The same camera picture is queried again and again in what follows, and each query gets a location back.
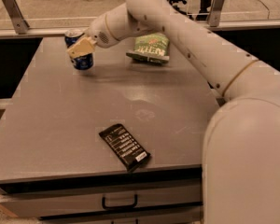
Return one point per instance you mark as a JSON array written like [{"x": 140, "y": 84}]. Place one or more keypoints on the black snack bar wrapper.
[{"x": 125, "y": 146}]

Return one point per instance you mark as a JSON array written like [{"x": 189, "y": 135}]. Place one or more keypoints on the grey drawer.
[
  {"x": 179, "y": 215},
  {"x": 88, "y": 200}
]

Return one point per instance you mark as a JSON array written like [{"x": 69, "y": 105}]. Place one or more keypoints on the grey metal rail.
[{"x": 223, "y": 26}]

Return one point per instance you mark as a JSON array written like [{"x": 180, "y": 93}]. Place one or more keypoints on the metal bracket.
[
  {"x": 215, "y": 13},
  {"x": 19, "y": 23}
]

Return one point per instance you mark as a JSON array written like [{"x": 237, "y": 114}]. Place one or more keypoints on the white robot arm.
[{"x": 241, "y": 145}]

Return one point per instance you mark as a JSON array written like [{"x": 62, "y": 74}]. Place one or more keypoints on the black drawer handle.
[{"x": 119, "y": 202}]

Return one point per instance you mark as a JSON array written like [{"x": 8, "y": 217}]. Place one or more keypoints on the green chip bag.
[{"x": 150, "y": 48}]

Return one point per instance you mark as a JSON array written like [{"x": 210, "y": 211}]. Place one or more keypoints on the left metal bracket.
[{"x": 19, "y": 23}]

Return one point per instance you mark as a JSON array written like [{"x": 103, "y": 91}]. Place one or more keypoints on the upper grey drawer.
[{"x": 88, "y": 200}]

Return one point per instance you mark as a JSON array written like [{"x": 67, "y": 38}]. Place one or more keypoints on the right metal bracket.
[{"x": 215, "y": 13}]

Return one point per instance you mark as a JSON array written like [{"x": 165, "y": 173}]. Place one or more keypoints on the lower grey drawer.
[{"x": 179, "y": 215}]

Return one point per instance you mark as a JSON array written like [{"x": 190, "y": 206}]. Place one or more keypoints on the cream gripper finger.
[{"x": 84, "y": 46}]

